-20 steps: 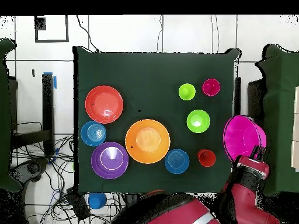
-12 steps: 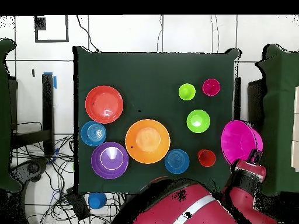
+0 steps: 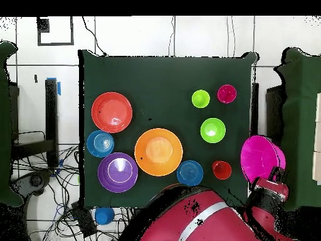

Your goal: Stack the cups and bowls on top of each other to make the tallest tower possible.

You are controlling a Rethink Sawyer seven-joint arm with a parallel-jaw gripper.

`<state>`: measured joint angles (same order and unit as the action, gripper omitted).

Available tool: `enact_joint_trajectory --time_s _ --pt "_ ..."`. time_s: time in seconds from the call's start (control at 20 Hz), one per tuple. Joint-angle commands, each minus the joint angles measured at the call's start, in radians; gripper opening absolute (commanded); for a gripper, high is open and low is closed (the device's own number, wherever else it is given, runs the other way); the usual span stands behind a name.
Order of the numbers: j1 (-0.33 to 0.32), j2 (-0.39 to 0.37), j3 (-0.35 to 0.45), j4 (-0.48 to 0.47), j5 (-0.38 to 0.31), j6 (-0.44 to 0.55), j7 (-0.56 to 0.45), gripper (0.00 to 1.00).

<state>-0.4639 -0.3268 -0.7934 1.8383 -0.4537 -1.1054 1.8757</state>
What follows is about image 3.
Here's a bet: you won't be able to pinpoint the black furniture panel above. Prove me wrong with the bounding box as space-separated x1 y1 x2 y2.
265 85 285 146
8 81 20 141

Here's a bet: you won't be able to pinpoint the dark green tablecloth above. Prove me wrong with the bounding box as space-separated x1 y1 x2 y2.
78 49 259 209

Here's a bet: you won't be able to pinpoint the green plastic bowl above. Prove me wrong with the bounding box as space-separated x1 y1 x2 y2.
199 117 226 144

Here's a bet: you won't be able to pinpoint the dark grey office chair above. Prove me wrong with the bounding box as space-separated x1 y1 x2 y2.
11 169 53 201

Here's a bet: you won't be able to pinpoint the blue plastic cup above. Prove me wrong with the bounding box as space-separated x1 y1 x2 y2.
94 207 115 226

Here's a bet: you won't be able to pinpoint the red-orange plastic bowl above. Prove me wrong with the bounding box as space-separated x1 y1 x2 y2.
91 92 133 134

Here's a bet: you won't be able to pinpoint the orange-red plastic cup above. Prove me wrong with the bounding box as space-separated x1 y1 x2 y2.
211 160 233 181

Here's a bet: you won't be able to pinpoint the black frame with blue tape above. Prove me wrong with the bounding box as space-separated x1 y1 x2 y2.
11 78 61 168

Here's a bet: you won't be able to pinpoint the beige boxes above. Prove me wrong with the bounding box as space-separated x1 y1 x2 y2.
312 92 321 186

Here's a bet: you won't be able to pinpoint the black post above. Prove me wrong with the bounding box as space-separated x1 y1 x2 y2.
251 82 260 137

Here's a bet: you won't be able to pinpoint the magenta pink plastic bowl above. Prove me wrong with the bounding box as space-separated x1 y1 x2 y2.
239 134 287 185

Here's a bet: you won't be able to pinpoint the crimson pink plastic cup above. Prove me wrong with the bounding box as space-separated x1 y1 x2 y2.
216 84 238 104

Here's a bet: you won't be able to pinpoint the purple plastic bowl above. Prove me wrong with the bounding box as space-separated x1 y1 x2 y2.
97 152 139 193

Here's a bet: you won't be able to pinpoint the green cloth side table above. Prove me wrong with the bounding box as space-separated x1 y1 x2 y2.
273 47 321 212
0 41 24 208

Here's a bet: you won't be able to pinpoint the green plastic cup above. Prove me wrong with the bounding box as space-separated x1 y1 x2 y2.
191 89 211 109

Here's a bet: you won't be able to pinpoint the thin black cable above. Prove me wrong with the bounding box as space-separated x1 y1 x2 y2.
168 16 176 56
82 16 109 56
226 16 236 57

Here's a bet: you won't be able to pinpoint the tangle of cables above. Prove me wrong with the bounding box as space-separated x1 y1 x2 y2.
12 130 136 241

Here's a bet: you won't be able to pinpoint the black box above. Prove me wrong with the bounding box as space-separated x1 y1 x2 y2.
71 201 98 238

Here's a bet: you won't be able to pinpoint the blue plastic bowl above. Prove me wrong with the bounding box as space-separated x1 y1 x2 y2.
176 159 204 187
86 129 115 158

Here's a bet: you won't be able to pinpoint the orange plastic bowl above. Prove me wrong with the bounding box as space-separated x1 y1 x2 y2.
134 127 184 177

